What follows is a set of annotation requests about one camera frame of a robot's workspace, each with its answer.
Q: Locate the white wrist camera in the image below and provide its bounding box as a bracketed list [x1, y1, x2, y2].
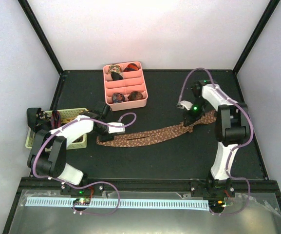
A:
[177, 100, 193, 111]
[108, 122, 125, 134]

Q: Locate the pink divided organizer box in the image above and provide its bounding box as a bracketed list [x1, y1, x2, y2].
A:
[103, 61, 148, 112]

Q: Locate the black corner frame post left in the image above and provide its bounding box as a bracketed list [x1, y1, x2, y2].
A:
[18, 0, 64, 75]

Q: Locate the yellow patterned tie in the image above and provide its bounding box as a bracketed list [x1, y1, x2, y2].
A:
[60, 109, 87, 124]

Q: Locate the dark striped tie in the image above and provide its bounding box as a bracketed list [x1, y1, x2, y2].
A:
[50, 110, 61, 129]

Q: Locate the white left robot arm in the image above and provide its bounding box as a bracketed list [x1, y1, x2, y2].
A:
[27, 102, 111, 195]

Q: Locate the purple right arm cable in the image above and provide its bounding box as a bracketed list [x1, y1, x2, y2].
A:
[179, 67, 254, 216]

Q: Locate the black orange rolled tie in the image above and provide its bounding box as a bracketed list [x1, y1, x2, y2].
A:
[123, 63, 139, 72]

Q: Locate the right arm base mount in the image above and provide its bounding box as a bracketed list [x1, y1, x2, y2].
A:
[190, 178, 235, 215]

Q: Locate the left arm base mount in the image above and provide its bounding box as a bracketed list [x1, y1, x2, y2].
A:
[60, 184, 104, 213]

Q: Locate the light blue cable duct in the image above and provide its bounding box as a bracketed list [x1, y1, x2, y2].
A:
[25, 197, 209, 211]

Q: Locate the blue patterned rolled tie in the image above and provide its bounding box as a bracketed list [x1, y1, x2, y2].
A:
[112, 93, 125, 104]

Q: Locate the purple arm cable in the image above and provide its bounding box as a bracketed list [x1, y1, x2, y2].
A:
[33, 113, 137, 216]
[179, 67, 254, 216]

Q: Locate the floral rolled tie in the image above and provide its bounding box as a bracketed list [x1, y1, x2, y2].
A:
[107, 64, 122, 74]

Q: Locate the dark brown rolled tie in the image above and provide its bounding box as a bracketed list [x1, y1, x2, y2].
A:
[128, 91, 143, 101]

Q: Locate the black patterned tie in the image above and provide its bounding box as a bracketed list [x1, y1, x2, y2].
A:
[26, 108, 52, 133]

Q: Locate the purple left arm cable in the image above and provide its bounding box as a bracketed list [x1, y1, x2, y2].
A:
[33, 113, 137, 216]

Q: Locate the brown floral necktie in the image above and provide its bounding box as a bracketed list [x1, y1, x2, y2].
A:
[96, 110, 216, 148]

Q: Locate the light green plastic basket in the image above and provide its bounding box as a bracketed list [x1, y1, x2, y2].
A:
[25, 108, 87, 150]

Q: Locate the black corner frame post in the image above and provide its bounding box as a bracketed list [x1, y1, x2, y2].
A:
[232, 0, 280, 75]
[18, 0, 64, 75]

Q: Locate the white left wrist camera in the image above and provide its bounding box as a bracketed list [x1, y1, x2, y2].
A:
[108, 122, 125, 134]

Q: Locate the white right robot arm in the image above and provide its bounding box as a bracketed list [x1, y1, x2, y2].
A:
[178, 80, 253, 196]

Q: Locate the black corner frame post right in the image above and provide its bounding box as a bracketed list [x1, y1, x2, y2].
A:
[232, 0, 280, 75]

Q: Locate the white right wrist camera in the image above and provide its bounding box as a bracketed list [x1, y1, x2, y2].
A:
[177, 100, 193, 111]

